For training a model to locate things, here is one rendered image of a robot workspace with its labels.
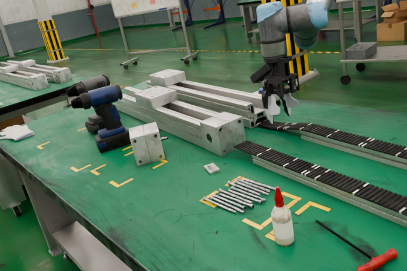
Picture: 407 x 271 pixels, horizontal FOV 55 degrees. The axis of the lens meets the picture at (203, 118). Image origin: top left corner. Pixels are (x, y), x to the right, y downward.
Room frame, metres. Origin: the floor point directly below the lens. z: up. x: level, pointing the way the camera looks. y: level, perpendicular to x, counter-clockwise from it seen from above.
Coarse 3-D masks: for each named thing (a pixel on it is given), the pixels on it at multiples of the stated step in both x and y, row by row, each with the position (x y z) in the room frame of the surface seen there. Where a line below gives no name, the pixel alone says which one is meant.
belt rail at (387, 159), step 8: (304, 136) 1.05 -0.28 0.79; (312, 136) 1.03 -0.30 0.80; (320, 136) 1.00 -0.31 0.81; (320, 144) 1.00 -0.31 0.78; (328, 144) 0.98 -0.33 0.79; (336, 144) 0.96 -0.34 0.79; (344, 144) 0.93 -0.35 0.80; (352, 152) 0.91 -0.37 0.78; (360, 152) 0.89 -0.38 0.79; (368, 152) 0.87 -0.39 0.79; (376, 152) 0.85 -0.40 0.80; (376, 160) 0.85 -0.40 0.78; (384, 160) 0.83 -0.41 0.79; (392, 160) 0.82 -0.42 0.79; (400, 160) 0.79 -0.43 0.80
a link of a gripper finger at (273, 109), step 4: (268, 96) 1.14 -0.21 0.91; (272, 96) 1.14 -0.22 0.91; (268, 100) 1.14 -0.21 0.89; (272, 100) 1.14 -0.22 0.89; (268, 104) 1.14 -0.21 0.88; (272, 104) 1.14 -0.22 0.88; (268, 108) 1.14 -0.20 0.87; (272, 108) 1.13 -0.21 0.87; (276, 108) 1.12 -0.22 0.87; (268, 112) 1.14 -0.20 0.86; (272, 112) 1.13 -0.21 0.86; (276, 112) 1.11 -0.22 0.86; (268, 116) 1.14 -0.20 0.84; (272, 116) 1.14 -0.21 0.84; (272, 120) 1.14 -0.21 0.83
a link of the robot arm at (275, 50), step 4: (260, 44) 1.16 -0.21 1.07; (264, 44) 1.18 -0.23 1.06; (268, 44) 1.12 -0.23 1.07; (272, 44) 1.12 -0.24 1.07; (276, 44) 1.12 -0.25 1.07; (280, 44) 1.12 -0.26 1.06; (284, 44) 1.13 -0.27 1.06; (264, 48) 1.13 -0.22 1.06; (268, 48) 1.12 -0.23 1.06; (272, 48) 1.12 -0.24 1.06; (276, 48) 1.12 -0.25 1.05; (280, 48) 1.12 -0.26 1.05; (284, 48) 1.12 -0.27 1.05; (264, 52) 1.14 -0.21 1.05; (268, 52) 1.12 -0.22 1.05; (272, 52) 1.12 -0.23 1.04; (276, 52) 1.12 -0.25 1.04; (280, 52) 1.12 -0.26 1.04; (284, 52) 1.12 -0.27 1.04; (264, 56) 1.14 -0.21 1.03; (268, 56) 1.13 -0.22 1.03; (272, 56) 1.12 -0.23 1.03; (276, 56) 1.12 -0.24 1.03; (280, 56) 1.12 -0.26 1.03
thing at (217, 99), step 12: (156, 84) 1.81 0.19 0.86; (180, 84) 1.76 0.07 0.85; (192, 84) 1.67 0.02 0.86; (204, 84) 1.62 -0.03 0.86; (180, 96) 1.62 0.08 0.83; (192, 96) 1.56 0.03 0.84; (204, 96) 1.45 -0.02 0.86; (216, 96) 1.40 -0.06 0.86; (228, 96) 1.44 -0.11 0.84; (240, 96) 1.37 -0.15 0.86; (252, 96) 1.31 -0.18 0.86; (204, 108) 1.47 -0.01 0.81; (216, 108) 1.39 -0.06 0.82; (228, 108) 1.32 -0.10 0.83; (240, 108) 1.28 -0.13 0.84; (252, 108) 1.24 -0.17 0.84; (264, 108) 1.26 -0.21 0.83; (252, 120) 1.23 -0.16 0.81
